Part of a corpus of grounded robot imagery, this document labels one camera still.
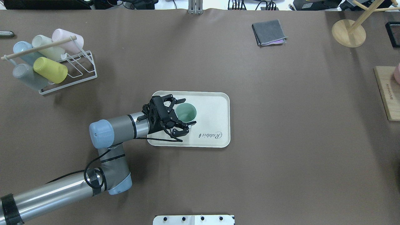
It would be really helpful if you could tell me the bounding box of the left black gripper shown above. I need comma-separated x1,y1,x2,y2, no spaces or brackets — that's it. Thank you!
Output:
142,94,196,139

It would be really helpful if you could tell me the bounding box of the mint green plastic cup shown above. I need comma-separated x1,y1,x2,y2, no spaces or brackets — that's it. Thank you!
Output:
175,103,197,123

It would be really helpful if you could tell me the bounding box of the cream rabbit serving tray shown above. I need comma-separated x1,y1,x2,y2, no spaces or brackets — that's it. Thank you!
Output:
147,91,230,148

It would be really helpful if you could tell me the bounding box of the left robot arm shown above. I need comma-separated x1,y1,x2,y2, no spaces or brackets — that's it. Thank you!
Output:
1,94,196,225

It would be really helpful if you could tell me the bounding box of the pink plastic cup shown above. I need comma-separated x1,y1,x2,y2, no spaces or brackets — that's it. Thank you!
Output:
52,28,84,55

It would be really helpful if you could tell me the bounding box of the yellow plastic cup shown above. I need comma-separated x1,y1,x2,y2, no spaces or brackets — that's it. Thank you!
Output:
33,57,68,84

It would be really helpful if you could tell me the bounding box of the cream plastic cup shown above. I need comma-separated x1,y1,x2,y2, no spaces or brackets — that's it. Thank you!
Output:
32,35,66,61

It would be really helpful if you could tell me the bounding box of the grey plastic cup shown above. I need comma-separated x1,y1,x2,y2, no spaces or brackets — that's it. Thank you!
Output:
12,63,49,91

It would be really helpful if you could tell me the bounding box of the light blue plastic cup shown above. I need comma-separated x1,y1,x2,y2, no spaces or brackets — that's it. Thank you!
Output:
13,41,45,66

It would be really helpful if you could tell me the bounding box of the black glass holder tray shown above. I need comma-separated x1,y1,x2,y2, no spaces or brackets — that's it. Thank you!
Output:
385,21,400,48

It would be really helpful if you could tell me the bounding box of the folded grey cloth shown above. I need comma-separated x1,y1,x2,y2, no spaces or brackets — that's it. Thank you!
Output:
252,19,287,47

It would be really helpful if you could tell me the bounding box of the metal cylinder brush tool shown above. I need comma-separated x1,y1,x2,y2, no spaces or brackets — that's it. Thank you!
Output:
0,31,15,38

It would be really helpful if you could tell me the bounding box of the wooden mug tree stand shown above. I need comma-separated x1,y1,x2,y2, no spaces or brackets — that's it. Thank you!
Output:
332,0,400,48

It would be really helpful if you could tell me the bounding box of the wooden cutting board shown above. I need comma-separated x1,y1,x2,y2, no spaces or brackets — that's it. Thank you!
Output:
374,66,400,121

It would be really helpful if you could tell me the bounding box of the pink bowl with ice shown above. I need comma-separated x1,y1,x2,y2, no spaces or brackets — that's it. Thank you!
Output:
394,63,400,84

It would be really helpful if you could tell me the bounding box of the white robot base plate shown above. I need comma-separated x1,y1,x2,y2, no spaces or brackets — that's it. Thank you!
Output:
152,214,235,225

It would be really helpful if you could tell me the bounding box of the aluminium frame post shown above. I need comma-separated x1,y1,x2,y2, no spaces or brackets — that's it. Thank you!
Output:
187,0,204,15

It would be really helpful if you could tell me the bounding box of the white wire cup rack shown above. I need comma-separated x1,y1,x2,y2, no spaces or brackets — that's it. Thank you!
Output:
1,35,98,95

